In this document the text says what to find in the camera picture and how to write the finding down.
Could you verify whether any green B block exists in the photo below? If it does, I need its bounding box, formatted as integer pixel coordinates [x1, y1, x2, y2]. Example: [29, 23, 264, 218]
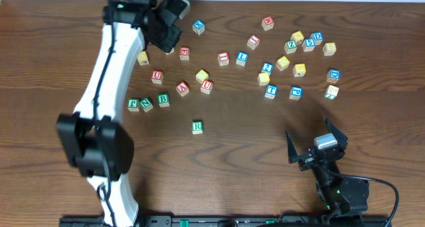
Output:
[157, 94, 169, 108]

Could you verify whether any blue d block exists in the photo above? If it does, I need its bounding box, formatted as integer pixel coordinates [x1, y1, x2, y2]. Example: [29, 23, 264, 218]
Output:
[310, 32, 323, 46]
[327, 68, 341, 84]

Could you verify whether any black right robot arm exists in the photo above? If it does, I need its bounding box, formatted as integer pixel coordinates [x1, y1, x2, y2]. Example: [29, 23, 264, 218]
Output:
[286, 118, 369, 216]

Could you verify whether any yellow O block centre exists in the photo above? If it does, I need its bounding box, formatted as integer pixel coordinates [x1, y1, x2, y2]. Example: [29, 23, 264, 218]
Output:
[195, 69, 209, 84]

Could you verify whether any blue T block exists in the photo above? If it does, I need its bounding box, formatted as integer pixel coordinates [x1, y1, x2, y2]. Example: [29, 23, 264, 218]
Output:
[264, 84, 278, 99]

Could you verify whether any blue D block lower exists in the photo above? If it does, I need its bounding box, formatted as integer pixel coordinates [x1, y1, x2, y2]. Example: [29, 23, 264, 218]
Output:
[327, 68, 341, 84]

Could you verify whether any green R block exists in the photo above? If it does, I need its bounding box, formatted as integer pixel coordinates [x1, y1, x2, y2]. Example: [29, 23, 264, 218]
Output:
[191, 121, 203, 135]

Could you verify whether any red H block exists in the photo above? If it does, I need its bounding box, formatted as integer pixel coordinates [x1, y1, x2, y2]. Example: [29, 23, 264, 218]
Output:
[262, 16, 274, 31]

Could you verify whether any yellow monkey block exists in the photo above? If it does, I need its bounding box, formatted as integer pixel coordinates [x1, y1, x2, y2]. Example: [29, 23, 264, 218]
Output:
[290, 31, 304, 45]

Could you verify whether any red i block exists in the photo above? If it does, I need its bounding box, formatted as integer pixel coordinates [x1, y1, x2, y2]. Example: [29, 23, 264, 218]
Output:
[218, 52, 230, 66]
[247, 35, 260, 50]

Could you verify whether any green J block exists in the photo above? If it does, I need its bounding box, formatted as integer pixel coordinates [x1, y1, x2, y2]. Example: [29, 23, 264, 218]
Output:
[127, 98, 139, 112]

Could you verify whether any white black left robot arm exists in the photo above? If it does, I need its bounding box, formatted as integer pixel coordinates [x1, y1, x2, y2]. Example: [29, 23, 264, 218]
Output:
[56, 0, 190, 226]

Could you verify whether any blue L block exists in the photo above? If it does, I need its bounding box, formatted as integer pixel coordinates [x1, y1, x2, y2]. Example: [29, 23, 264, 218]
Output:
[236, 52, 248, 66]

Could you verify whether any blue D block upper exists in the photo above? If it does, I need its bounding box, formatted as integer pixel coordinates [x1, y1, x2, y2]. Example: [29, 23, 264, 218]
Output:
[310, 32, 323, 46]

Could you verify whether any blue X block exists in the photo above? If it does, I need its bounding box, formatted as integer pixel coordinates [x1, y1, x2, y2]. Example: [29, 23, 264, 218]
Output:
[193, 20, 205, 35]

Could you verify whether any blue 2 block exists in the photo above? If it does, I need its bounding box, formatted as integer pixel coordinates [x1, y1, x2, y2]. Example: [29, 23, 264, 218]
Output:
[261, 62, 274, 75]

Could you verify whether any red I block upper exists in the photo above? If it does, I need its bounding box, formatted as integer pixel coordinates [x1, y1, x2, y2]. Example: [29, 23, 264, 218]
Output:
[247, 35, 260, 50]

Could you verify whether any green Z block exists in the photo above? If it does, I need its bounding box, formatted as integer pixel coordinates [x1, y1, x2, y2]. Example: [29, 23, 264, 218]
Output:
[284, 40, 298, 54]

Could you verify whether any red A block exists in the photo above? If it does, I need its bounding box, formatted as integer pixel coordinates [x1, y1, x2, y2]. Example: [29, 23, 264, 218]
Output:
[176, 81, 190, 97]

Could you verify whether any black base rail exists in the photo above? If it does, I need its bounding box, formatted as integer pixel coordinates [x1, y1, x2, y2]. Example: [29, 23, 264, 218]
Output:
[59, 214, 389, 227]

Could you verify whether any yellow K block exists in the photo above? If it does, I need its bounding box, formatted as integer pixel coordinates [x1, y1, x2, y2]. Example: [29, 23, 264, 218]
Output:
[293, 63, 306, 77]

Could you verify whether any blue P block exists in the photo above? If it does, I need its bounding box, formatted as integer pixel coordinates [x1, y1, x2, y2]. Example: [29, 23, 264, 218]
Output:
[289, 86, 303, 100]

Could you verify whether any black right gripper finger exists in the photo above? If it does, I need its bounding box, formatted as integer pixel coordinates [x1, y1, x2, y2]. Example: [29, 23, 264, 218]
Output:
[285, 131, 298, 164]
[325, 117, 348, 147]

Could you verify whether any yellow block centre right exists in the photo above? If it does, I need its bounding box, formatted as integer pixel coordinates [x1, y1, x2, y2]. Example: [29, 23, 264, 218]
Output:
[276, 56, 290, 71]

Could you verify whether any red X block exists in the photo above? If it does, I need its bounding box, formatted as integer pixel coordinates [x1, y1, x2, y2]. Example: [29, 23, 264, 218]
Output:
[166, 48, 175, 55]

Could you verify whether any red E block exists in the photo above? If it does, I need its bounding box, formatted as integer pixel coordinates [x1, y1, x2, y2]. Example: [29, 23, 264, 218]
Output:
[179, 46, 190, 60]

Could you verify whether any red I block lower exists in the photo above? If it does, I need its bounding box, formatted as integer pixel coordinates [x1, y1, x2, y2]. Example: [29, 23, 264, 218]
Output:
[218, 52, 230, 66]

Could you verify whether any green N block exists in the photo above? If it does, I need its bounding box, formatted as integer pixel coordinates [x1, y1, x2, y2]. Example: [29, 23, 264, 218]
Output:
[139, 98, 153, 112]

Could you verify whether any blue 5 block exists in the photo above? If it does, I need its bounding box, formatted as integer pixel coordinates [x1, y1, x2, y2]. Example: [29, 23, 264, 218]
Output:
[302, 38, 315, 52]

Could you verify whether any red U block right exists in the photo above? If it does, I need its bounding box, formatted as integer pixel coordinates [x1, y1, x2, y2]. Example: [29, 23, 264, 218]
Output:
[200, 80, 213, 94]

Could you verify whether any red u block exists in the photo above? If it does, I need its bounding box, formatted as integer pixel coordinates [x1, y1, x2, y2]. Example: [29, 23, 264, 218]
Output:
[151, 70, 164, 84]
[200, 80, 213, 94]

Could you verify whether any yellow block far left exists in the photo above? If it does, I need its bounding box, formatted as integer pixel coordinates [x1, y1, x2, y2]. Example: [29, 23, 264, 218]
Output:
[137, 51, 149, 66]

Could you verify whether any yellow 8 block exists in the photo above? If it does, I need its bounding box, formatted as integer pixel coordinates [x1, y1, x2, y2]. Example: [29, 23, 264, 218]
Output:
[323, 42, 337, 56]

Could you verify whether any yellow S block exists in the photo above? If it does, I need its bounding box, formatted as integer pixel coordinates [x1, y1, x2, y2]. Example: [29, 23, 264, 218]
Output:
[258, 72, 270, 86]

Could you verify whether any green 7 block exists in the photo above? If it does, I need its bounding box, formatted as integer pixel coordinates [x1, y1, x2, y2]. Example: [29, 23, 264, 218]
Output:
[324, 85, 339, 100]

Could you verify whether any red U block left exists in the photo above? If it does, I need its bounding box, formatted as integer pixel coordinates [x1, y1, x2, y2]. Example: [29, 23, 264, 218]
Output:
[151, 70, 164, 84]

